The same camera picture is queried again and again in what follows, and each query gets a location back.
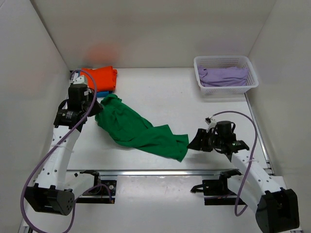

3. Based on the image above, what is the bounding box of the white plastic basket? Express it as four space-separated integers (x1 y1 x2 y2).
193 55 259 95

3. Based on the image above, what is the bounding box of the green t shirt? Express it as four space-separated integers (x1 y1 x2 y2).
95 94 189 162

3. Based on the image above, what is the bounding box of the folded orange t shirt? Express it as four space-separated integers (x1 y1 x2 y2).
80 66 118 92

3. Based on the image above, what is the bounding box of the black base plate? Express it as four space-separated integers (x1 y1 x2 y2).
75 170 117 204
190 169 241 206

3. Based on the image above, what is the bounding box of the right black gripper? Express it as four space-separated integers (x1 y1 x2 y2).
187 129 223 152

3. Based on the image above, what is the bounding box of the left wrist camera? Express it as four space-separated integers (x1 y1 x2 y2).
70 73 88 85

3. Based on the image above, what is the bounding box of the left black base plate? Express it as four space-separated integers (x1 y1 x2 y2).
75 170 117 204

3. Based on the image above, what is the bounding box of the purple t shirt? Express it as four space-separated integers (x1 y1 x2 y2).
198 67 249 87

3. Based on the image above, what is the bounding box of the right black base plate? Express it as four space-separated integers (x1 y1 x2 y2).
190 169 241 206

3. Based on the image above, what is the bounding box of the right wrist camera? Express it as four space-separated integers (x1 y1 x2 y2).
205 116 217 133

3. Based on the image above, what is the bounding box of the folded blue t shirt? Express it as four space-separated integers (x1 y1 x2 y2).
97 91 113 98

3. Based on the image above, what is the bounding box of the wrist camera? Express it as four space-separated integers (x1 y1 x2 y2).
205 116 217 133
70 73 88 85

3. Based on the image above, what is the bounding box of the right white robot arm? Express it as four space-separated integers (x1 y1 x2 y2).
188 118 299 233

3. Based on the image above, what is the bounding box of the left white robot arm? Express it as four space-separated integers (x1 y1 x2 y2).
24 84 103 216

